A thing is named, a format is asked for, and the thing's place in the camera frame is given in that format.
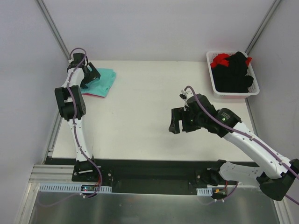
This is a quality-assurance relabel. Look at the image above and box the teal t shirt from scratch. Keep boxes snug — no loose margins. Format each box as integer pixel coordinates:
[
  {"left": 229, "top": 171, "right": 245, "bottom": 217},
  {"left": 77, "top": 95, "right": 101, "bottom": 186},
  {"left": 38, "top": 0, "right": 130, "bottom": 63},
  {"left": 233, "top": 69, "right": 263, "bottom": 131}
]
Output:
[{"left": 81, "top": 68, "right": 116, "bottom": 97}]

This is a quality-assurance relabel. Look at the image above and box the pink t shirt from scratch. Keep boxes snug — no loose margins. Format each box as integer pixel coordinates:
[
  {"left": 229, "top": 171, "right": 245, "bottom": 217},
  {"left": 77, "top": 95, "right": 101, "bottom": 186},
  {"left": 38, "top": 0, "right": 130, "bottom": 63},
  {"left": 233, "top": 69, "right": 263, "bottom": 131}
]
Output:
[{"left": 82, "top": 93, "right": 105, "bottom": 98}]

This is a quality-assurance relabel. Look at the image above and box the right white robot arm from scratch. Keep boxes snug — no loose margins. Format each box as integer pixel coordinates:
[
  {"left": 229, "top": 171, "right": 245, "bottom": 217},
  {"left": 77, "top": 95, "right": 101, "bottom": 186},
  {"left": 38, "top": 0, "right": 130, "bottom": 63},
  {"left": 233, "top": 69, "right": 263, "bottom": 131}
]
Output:
[{"left": 169, "top": 91, "right": 299, "bottom": 201}]

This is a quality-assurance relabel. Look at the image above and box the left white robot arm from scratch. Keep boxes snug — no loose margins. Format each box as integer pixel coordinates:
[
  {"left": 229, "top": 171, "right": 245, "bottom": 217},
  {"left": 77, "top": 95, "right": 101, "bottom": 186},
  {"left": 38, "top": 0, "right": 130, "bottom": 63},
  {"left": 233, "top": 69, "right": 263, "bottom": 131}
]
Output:
[{"left": 54, "top": 51, "right": 100, "bottom": 182}]

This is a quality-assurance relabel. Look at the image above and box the black t shirt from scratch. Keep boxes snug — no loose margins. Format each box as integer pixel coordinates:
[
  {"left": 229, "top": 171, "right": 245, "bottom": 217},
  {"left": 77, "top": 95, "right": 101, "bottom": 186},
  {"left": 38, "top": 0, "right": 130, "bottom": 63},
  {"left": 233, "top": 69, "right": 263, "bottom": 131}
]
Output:
[{"left": 212, "top": 51, "right": 253, "bottom": 93}]

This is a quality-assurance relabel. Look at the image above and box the red t shirt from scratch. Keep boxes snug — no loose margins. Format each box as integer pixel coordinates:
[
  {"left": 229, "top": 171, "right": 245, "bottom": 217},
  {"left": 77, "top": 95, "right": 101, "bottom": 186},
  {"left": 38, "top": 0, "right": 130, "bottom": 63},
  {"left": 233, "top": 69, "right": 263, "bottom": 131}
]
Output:
[{"left": 210, "top": 53, "right": 254, "bottom": 68}]

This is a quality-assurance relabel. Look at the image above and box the left aluminium frame post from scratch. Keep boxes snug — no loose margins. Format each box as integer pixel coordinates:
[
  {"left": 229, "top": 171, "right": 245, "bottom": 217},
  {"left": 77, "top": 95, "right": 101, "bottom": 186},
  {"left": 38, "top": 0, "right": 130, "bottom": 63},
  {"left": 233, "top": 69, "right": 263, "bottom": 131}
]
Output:
[{"left": 35, "top": 0, "right": 70, "bottom": 64}]

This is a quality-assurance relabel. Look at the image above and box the aluminium frame post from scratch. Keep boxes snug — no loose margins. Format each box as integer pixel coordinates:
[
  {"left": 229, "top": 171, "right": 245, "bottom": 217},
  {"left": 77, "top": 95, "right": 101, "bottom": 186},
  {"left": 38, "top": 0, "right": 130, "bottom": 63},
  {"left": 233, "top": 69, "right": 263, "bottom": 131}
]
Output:
[
  {"left": 35, "top": 0, "right": 70, "bottom": 64},
  {"left": 245, "top": 0, "right": 284, "bottom": 55}
]

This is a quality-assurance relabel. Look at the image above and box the right grey cable duct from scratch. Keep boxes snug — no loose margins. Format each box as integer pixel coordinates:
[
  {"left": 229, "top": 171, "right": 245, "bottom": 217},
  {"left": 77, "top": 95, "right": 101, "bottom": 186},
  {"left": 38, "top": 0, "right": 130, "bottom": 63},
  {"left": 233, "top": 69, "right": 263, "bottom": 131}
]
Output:
[{"left": 196, "top": 188, "right": 213, "bottom": 196}]

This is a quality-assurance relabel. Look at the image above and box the grey cable duct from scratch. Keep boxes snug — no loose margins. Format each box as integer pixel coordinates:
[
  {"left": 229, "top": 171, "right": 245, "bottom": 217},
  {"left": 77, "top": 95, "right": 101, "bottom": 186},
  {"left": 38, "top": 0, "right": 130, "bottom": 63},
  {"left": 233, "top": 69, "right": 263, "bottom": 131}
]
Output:
[
  {"left": 39, "top": 183, "right": 112, "bottom": 194},
  {"left": 196, "top": 188, "right": 213, "bottom": 196}
]

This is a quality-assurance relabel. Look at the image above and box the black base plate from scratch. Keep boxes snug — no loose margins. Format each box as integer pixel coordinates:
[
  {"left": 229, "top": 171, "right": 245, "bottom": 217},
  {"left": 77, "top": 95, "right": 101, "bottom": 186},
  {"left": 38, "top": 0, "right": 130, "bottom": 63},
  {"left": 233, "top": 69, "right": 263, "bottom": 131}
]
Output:
[{"left": 45, "top": 158, "right": 224, "bottom": 195}]

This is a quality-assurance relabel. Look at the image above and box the right aluminium frame post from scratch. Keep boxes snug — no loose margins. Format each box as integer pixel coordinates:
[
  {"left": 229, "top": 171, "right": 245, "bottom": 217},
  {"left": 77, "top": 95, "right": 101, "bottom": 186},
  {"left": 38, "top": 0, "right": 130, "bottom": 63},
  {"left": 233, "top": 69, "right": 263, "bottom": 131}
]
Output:
[{"left": 245, "top": 0, "right": 284, "bottom": 55}]

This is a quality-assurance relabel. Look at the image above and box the aluminium front rail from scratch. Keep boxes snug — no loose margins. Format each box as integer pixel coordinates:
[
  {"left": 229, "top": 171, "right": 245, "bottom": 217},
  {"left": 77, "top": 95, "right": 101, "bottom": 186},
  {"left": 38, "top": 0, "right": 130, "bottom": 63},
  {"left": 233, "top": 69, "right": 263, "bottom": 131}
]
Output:
[{"left": 28, "top": 164, "right": 78, "bottom": 186}]

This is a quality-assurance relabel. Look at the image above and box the left grey cable duct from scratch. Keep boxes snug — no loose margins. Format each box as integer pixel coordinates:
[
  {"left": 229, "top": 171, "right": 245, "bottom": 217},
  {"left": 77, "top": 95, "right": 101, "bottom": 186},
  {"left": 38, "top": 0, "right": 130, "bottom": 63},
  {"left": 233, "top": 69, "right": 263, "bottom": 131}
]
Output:
[{"left": 39, "top": 183, "right": 112, "bottom": 194}]

